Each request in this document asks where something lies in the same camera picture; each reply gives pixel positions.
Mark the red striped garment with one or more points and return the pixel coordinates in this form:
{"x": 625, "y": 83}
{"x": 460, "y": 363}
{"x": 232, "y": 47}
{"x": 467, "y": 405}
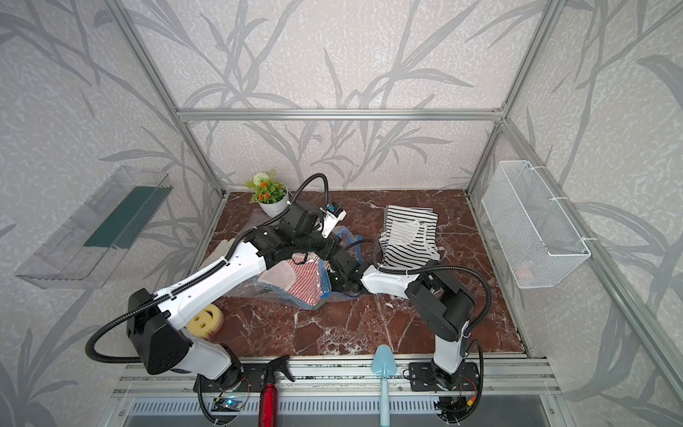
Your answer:
{"x": 302, "y": 280}

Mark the black striped garment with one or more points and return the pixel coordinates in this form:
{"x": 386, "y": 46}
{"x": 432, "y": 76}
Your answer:
{"x": 408, "y": 238}

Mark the clear vacuum bag blue zipper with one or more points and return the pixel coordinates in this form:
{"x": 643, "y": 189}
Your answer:
{"x": 251, "y": 289}

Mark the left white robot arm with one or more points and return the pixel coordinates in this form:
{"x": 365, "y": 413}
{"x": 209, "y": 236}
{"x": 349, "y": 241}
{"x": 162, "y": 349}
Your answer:
{"x": 156, "y": 323}

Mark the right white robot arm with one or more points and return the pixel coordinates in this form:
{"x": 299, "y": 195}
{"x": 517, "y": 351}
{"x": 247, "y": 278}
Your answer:
{"x": 445, "y": 305}

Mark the white pot with plant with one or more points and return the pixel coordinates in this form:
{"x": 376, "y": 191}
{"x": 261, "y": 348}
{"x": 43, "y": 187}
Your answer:
{"x": 268, "y": 192}

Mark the light blue garden trowel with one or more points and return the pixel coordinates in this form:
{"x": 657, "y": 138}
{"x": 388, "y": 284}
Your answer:
{"x": 384, "y": 365}

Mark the yellow smiley sponge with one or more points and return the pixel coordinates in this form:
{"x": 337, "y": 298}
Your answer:
{"x": 207, "y": 323}

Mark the red spray bottle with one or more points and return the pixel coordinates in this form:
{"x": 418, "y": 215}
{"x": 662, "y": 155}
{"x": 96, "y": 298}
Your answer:
{"x": 269, "y": 396}

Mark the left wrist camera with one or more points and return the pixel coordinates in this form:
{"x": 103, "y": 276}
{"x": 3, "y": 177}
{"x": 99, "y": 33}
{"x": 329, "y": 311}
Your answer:
{"x": 332, "y": 215}

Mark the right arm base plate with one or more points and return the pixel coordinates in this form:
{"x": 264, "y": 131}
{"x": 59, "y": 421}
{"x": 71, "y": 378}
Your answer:
{"x": 428, "y": 377}

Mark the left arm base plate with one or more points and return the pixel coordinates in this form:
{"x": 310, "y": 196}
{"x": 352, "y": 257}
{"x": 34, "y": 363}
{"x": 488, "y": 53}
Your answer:
{"x": 249, "y": 377}

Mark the white wire wall basket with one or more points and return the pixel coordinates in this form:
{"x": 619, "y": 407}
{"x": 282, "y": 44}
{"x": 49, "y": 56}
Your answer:
{"x": 539, "y": 242}

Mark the clear plastic wall shelf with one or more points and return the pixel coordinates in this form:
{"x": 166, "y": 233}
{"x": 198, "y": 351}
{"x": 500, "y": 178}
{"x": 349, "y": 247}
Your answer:
{"x": 87, "y": 248}

